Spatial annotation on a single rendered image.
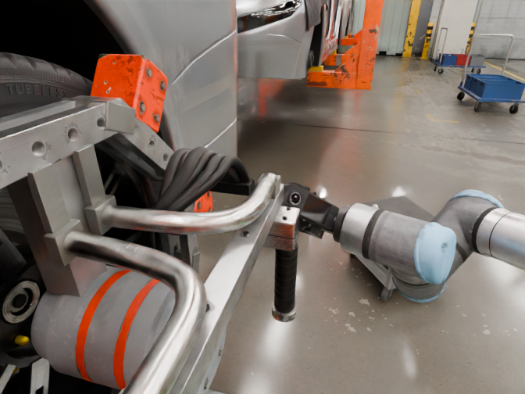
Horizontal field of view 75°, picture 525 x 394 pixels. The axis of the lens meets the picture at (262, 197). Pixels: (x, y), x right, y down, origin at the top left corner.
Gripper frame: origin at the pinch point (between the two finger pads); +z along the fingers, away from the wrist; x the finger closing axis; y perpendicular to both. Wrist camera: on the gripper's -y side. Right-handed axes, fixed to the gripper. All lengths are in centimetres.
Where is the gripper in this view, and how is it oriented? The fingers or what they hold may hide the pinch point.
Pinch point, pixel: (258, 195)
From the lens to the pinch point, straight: 72.5
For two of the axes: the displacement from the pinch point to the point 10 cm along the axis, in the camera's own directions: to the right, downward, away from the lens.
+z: -7.7, -2.5, 5.8
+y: 4.9, 3.4, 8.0
